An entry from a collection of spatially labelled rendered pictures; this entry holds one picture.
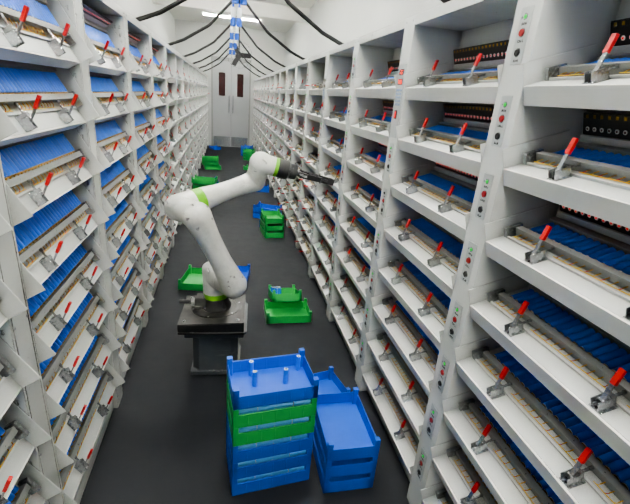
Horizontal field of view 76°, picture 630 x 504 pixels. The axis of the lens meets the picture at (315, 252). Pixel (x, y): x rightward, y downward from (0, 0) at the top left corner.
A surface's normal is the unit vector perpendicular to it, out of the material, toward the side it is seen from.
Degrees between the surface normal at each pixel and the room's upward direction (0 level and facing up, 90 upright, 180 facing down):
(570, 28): 90
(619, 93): 108
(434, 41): 90
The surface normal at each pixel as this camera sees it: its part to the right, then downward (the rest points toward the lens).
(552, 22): 0.20, 0.36
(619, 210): -0.96, 0.28
